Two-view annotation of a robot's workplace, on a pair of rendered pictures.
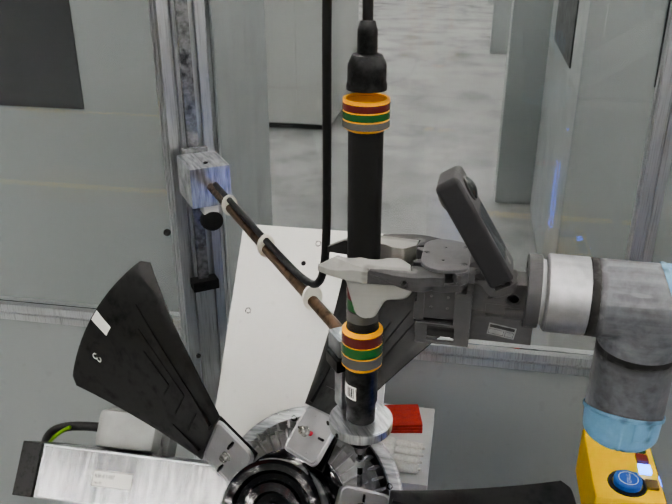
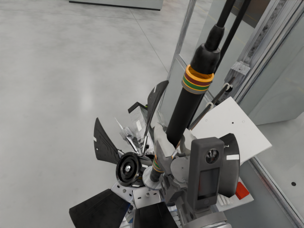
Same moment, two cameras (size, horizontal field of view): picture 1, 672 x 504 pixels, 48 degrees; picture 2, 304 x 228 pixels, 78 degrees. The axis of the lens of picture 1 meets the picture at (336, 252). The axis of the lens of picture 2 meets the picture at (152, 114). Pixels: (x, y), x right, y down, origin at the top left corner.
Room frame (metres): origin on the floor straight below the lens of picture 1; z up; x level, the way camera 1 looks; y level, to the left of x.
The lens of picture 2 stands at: (0.47, -0.19, 1.83)
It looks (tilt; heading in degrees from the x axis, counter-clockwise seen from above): 45 degrees down; 51
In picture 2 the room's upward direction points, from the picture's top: 15 degrees clockwise
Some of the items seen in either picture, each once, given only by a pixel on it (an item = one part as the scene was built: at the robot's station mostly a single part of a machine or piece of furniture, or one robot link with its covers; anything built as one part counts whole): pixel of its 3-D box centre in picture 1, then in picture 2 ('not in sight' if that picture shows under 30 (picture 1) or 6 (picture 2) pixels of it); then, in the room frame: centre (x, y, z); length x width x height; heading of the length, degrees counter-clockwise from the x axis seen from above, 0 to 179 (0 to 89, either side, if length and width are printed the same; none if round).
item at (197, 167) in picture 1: (203, 177); (237, 73); (1.24, 0.23, 1.41); 0.10 x 0.07 x 0.08; 25
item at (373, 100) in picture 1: (366, 113); (196, 79); (0.67, -0.03, 1.67); 0.04 x 0.04 x 0.03
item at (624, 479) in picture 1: (627, 481); not in sight; (0.85, -0.43, 1.08); 0.04 x 0.04 x 0.02
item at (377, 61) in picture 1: (363, 259); (172, 136); (0.67, -0.03, 1.52); 0.04 x 0.04 x 0.46
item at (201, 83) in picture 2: (366, 105); (198, 75); (0.67, -0.03, 1.68); 0.04 x 0.04 x 0.01
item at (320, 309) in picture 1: (264, 247); (209, 106); (0.95, 0.10, 1.41); 0.54 x 0.01 x 0.01; 25
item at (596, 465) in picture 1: (617, 489); not in sight; (0.90, -0.44, 1.02); 0.16 x 0.10 x 0.11; 170
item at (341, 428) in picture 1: (357, 384); (159, 168); (0.68, -0.02, 1.37); 0.09 x 0.07 x 0.10; 25
